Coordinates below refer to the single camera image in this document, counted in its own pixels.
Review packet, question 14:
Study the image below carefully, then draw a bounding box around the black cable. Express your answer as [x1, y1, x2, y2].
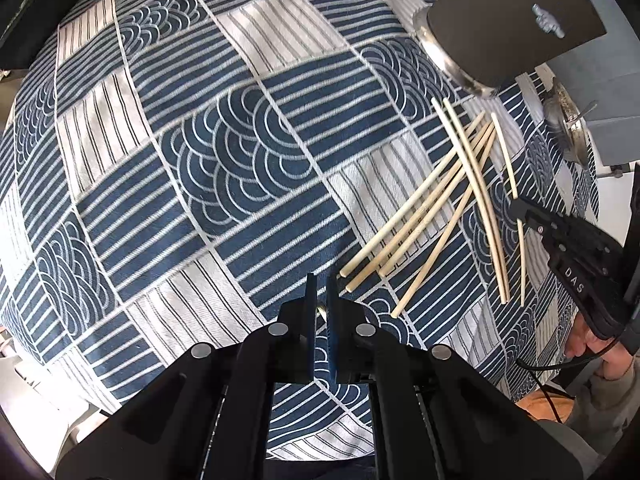
[514, 337, 620, 423]

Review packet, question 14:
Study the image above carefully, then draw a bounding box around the dark furniture edge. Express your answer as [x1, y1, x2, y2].
[0, 0, 57, 72]

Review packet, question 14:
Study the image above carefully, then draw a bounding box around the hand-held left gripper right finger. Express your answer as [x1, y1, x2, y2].
[325, 273, 584, 480]

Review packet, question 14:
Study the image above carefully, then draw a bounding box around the person's right forearm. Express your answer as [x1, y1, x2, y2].
[575, 355, 640, 443]

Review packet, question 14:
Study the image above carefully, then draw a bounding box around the blue patterned tablecloth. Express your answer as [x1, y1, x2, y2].
[0, 0, 602, 461]

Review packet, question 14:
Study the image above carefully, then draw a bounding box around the person's right hand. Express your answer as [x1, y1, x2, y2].
[566, 316, 627, 380]

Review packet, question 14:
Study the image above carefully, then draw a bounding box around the brown wooden object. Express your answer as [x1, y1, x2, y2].
[517, 392, 578, 425]

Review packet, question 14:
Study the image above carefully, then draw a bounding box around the metal spoon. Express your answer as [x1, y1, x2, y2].
[574, 101, 599, 126]

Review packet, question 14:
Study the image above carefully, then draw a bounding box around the pile of wooden chopsticks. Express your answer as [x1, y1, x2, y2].
[339, 97, 512, 320]

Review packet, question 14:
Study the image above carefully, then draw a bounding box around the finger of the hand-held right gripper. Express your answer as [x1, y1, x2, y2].
[509, 198, 557, 247]

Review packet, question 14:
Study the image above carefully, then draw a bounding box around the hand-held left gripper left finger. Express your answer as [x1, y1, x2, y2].
[55, 273, 326, 480]

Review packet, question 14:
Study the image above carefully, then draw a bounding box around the glass cup with dark liquid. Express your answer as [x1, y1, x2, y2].
[542, 76, 599, 166]

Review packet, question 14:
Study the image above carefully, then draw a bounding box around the black cylindrical cup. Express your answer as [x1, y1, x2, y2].
[414, 0, 609, 99]

